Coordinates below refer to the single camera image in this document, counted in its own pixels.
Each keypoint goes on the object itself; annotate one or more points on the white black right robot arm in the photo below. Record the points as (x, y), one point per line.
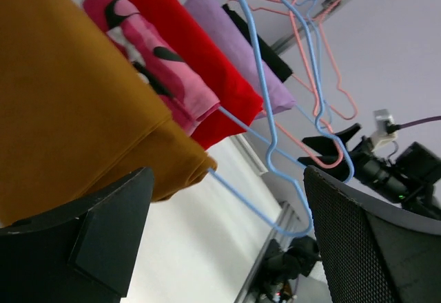
(407, 183)

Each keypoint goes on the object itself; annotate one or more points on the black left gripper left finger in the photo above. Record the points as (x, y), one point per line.
(82, 251)

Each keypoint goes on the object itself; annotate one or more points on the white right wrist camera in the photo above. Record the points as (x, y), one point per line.
(381, 137)

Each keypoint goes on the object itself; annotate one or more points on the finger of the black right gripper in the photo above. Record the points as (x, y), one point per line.
(340, 172)
(325, 146)

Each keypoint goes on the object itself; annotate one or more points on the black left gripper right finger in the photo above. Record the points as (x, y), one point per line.
(372, 251)

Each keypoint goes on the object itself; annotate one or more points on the black trousers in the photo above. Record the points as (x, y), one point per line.
(274, 62)

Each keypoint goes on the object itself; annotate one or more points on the lilac trousers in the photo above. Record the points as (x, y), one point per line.
(216, 23)

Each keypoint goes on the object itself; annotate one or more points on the right aluminium frame post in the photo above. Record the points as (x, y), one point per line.
(320, 10)

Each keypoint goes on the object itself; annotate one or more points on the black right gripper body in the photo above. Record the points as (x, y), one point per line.
(367, 167)

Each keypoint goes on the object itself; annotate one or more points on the pink hanger with red trousers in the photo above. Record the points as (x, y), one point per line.
(314, 83)

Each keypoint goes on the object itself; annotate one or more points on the red trousers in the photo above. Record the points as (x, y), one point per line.
(191, 42)

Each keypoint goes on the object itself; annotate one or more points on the brown trousers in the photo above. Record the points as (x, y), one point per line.
(75, 115)

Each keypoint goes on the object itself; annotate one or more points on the blue hanger with pink trousers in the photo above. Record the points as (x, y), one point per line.
(257, 56)

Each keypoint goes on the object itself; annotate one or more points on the pink patterned trousers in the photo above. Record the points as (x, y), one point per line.
(184, 92)

